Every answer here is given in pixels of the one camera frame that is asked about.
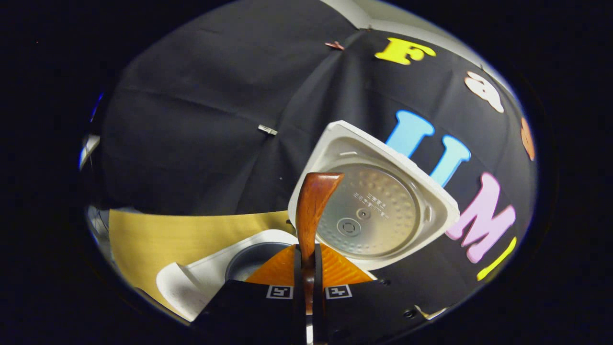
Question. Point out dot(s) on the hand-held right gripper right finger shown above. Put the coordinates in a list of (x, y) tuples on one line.
[(364, 311)]

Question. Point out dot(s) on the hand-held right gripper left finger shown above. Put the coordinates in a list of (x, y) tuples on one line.
[(249, 311)]

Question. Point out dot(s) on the white rice cooker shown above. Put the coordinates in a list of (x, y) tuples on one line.
[(378, 211)]

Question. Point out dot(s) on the brown wooden spoon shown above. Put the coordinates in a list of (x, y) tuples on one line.
[(311, 206)]

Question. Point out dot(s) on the silver cloth clip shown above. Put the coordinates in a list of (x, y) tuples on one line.
[(267, 130)]

